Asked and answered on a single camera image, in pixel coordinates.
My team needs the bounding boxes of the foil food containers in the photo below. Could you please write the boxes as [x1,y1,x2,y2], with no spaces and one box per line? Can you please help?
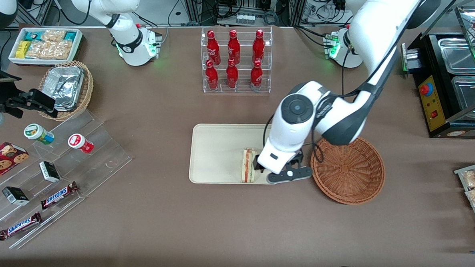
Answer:
[42,64,85,113]

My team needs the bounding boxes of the grey wire snack rack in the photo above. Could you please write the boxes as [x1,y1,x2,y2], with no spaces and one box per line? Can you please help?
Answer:
[451,158,475,245]

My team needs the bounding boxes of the layered sandwich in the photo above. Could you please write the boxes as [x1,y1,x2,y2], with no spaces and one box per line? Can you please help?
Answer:
[241,148,258,184]

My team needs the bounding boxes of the red cola bottle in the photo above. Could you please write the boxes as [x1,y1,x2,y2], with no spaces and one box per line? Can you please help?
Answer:
[205,59,220,91]
[227,29,242,65]
[250,59,264,91]
[225,59,240,89]
[205,30,222,66]
[252,29,266,64]

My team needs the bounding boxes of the steel warmer pan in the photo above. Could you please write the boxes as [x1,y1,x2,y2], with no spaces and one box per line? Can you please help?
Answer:
[449,75,475,117]
[436,36,475,76]

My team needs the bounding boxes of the large clear cracker bag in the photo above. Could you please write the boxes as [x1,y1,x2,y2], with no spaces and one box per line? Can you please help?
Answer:
[26,39,74,61]

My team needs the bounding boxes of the clear acrylic bottle rack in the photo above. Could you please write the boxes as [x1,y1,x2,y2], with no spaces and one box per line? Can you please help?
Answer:
[198,24,274,96]

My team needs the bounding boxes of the black food warmer yellow panel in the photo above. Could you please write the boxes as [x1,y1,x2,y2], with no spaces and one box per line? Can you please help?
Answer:
[397,2,475,140]

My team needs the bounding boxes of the cream plastic tray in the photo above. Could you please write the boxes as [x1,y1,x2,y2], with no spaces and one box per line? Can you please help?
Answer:
[189,121,283,188]

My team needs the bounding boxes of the clear acrylic stepped display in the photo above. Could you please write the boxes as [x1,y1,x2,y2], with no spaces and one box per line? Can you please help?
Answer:
[0,105,135,254]

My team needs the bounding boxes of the yellow snack pack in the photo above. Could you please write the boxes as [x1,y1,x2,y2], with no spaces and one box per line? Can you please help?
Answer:
[16,40,31,59]

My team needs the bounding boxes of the white snack bin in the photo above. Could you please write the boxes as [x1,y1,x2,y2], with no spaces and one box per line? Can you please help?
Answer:
[8,26,84,68]

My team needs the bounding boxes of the small black white carton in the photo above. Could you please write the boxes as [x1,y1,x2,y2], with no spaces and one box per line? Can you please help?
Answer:
[38,161,61,183]
[1,186,30,206]

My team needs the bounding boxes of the snickers chocolate bar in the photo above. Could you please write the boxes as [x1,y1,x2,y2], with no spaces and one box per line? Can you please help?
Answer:
[0,210,42,243]
[40,180,79,211]

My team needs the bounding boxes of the green lid snack cup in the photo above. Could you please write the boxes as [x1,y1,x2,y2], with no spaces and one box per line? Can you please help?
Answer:
[23,123,55,146]

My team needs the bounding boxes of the small clear cracker bag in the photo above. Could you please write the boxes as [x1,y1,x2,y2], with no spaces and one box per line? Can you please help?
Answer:
[41,29,66,43]

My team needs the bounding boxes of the round brown wicker basket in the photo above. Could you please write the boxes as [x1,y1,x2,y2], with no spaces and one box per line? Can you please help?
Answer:
[309,135,387,206]

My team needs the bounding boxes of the red lid snack cup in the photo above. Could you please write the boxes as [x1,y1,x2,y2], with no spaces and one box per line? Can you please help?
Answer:
[68,133,95,154]

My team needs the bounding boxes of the light tan wicker basket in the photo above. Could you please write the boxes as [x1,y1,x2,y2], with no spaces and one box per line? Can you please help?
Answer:
[37,59,95,123]

